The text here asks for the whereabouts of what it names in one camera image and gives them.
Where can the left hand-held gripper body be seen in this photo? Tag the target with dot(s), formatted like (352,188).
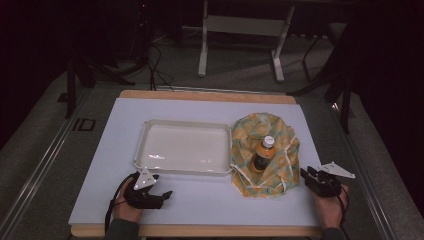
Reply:
(144,199)

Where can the metal frame rail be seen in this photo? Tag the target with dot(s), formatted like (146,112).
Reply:
(363,180)
(40,170)

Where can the person's left hand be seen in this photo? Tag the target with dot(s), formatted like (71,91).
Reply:
(126,210)

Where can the white plastic tray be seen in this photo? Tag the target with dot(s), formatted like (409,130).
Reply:
(185,146)

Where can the black metal stand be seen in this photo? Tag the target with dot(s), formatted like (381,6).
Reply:
(71,90)
(343,100)

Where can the white metal desk frame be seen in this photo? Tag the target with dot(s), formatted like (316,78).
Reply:
(246,26)

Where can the orange drink bottle white cap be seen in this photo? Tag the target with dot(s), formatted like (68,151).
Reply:
(263,156)

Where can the yellow green patterned cloth bag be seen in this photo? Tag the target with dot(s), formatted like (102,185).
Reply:
(246,133)

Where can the white table board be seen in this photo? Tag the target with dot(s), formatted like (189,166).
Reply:
(100,186)

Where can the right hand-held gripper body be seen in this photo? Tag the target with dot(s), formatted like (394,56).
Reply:
(327,185)

